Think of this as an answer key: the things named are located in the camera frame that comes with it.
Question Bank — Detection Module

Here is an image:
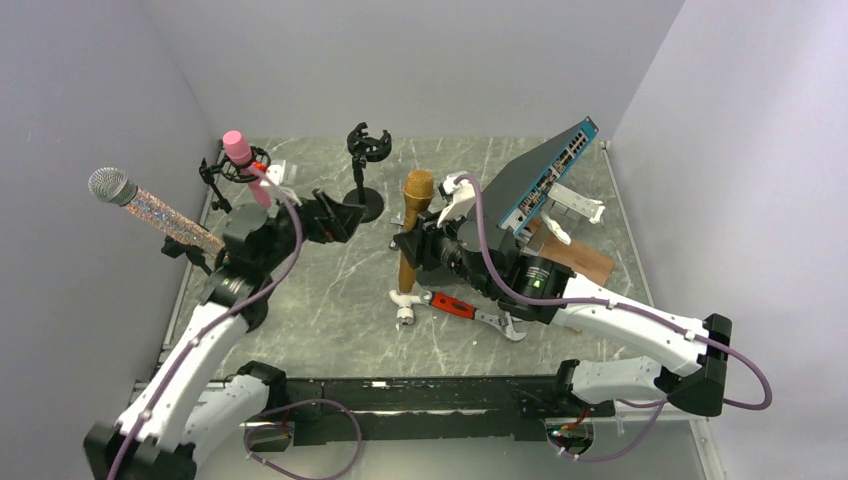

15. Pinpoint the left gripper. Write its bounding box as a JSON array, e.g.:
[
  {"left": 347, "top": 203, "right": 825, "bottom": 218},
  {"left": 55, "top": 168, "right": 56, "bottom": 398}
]
[{"left": 258, "top": 186, "right": 368, "bottom": 273}]

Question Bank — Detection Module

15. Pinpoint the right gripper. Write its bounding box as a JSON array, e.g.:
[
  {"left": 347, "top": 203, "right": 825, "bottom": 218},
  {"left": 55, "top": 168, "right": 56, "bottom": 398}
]
[{"left": 395, "top": 201, "right": 496, "bottom": 297}]

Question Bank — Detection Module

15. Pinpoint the gold microphone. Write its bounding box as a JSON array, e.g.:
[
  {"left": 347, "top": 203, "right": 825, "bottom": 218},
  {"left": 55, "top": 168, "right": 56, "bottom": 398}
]
[{"left": 398, "top": 169, "right": 434, "bottom": 294}]

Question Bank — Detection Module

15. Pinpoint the black round-base shock-mount stand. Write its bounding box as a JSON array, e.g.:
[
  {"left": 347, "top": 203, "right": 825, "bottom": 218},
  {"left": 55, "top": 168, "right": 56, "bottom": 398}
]
[{"left": 341, "top": 122, "right": 393, "bottom": 224}]

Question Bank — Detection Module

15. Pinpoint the pink microphone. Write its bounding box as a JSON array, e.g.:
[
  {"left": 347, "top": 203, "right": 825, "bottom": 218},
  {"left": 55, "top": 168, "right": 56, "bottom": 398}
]
[{"left": 222, "top": 130, "right": 272, "bottom": 209}]

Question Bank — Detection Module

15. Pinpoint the black round-base clip stand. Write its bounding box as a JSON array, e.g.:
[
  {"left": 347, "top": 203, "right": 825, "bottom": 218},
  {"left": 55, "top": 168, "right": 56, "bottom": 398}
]
[{"left": 160, "top": 236, "right": 270, "bottom": 333}]

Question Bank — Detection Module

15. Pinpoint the rhinestone silver microphone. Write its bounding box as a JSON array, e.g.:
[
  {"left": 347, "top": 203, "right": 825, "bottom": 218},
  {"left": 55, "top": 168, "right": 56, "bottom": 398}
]
[{"left": 88, "top": 167, "right": 224, "bottom": 255}]

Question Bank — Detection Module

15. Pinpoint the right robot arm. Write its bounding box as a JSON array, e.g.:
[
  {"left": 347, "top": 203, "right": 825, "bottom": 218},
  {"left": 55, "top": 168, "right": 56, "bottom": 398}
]
[{"left": 393, "top": 213, "right": 732, "bottom": 417}]

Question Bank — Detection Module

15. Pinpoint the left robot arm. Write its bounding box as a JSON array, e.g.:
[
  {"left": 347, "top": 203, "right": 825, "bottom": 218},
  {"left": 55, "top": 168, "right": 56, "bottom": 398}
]
[{"left": 83, "top": 189, "right": 365, "bottom": 479}]

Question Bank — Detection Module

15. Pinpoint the chrome faucet fitting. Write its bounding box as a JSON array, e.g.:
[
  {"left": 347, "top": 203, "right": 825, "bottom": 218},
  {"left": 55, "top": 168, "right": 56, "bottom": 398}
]
[{"left": 388, "top": 213, "right": 404, "bottom": 251}]

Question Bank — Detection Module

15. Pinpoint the wooden board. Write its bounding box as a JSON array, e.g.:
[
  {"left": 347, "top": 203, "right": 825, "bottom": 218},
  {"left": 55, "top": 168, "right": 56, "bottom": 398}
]
[{"left": 520, "top": 219, "right": 615, "bottom": 299}]

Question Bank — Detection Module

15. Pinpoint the red handled adjustable wrench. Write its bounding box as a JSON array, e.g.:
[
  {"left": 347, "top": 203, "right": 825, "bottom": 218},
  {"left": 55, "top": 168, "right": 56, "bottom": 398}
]
[{"left": 428, "top": 292, "right": 527, "bottom": 342}]

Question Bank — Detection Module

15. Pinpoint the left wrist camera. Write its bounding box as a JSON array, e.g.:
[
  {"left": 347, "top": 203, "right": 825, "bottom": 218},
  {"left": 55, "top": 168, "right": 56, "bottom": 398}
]
[{"left": 250, "top": 160, "right": 298, "bottom": 188}]

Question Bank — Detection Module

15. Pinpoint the black tripod shock-mount stand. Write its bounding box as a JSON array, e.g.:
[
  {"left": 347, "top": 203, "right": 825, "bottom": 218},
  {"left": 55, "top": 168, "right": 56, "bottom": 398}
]
[{"left": 198, "top": 152, "right": 259, "bottom": 213}]

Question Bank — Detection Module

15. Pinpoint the blue network switch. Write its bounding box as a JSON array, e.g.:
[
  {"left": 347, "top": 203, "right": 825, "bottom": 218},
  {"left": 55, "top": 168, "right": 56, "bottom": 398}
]
[{"left": 482, "top": 117, "right": 598, "bottom": 235}]

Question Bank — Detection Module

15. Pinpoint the white metal bracket stand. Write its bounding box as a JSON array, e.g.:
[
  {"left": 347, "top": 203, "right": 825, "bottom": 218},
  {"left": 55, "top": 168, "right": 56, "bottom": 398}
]
[{"left": 539, "top": 183, "right": 606, "bottom": 245}]

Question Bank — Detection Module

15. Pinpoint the black aluminium front rail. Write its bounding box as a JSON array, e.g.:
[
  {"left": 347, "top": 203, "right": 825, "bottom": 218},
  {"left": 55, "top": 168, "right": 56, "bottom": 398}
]
[{"left": 132, "top": 377, "right": 697, "bottom": 446}]

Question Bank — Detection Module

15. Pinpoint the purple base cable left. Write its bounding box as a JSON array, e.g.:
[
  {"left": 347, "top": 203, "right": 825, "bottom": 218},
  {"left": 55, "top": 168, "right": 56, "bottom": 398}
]
[{"left": 243, "top": 398, "right": 364, "bottom": 480}]

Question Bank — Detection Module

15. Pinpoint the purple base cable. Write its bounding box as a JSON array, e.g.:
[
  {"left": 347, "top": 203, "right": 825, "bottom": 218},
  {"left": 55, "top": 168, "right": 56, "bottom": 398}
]
[
  {"left": 243, "top": 398, "right": 364, "bottom": 480},
  {"left": 547, "top": 400, "right": 665, "bottom": 464}
]

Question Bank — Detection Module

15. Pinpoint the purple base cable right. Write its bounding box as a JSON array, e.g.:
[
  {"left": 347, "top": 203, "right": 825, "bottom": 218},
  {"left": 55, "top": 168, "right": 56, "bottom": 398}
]
[{"left": 547, "top": 400, "right": 665, "bottom": 464}]

